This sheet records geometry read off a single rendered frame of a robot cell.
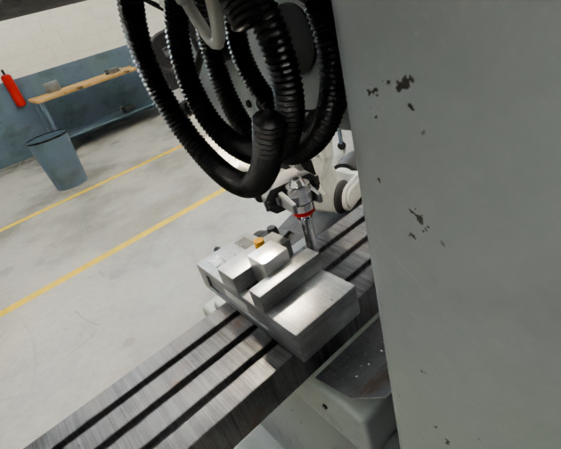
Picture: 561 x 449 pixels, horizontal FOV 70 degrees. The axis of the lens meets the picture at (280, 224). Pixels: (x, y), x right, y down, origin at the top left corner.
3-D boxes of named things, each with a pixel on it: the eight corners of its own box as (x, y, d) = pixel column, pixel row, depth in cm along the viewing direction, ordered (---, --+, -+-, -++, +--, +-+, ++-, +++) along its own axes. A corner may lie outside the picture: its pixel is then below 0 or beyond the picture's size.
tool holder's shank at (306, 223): (313, 208, 80) (323, 252, 85) (300, 207, 81) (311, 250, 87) (307, 216, 77) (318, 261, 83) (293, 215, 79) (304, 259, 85)
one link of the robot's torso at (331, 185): (321, 193, 184) (282, 108, 152) (361, 196, 173) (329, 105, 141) (308, 219, 177) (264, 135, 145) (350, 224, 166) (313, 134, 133)
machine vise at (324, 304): (205, 286, 94) (189, 249, 89) (254, 253, 101) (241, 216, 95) (304, 363, 69) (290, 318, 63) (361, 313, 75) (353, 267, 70)
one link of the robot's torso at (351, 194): (328, 191, 189) (322, 166, 183) (368, 193, 178) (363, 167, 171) (307, 214, 176) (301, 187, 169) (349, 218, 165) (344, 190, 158)
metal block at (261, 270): (255, 279, 79) (247, 255, 76) (277, 263, 82) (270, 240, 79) (271, 289, 75) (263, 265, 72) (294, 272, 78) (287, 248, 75)
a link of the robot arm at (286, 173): (259, 185, 76) (238, 168, 86) (272, 226, 81) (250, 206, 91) (315, 161, 80) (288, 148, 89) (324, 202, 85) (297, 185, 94)
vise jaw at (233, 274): (222, 282, 82) (215, 267, 80) (276, 245, 89) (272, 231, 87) (238, 294, 78) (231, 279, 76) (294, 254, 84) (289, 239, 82)
